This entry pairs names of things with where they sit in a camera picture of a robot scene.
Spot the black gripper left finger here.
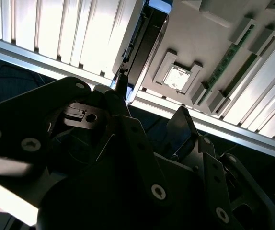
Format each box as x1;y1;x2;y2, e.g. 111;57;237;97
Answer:
0;74;174;208

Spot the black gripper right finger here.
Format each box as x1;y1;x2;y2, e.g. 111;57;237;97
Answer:
166;106;275;230

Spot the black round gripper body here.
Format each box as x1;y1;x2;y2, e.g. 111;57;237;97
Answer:
0;96;231;230

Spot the hard disk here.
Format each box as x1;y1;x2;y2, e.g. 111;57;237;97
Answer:
112;0;173;107

